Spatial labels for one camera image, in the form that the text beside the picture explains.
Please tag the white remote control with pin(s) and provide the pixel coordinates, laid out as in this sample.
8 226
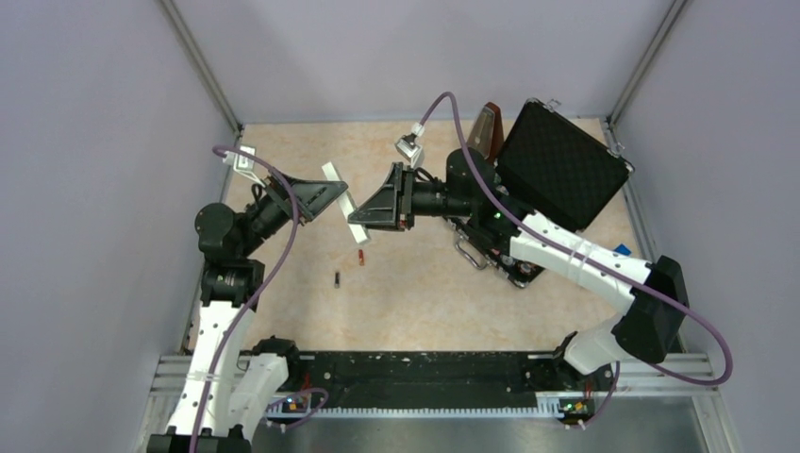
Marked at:
347 205

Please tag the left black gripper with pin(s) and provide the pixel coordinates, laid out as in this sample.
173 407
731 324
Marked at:
314 195

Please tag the brown wooden metronome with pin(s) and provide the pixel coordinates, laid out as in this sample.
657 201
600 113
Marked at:
487 135

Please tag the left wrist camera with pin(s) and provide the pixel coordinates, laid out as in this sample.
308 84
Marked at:
242 162

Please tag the colourful toy bricks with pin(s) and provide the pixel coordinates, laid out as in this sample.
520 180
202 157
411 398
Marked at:
623 250

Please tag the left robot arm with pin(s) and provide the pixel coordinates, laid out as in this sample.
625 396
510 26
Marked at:
216 413

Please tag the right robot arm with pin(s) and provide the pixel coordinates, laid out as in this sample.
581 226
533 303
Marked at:
649 297

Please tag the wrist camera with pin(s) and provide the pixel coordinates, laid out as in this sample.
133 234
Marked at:
242 162
408 147

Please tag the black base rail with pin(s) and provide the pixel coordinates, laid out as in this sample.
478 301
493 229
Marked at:
434 383

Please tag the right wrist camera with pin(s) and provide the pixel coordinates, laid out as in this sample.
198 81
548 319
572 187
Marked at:
408 147

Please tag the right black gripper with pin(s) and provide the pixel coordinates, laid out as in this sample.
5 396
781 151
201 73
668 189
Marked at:
391 207

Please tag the black poker chip case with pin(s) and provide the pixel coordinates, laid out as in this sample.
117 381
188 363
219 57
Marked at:
546 165

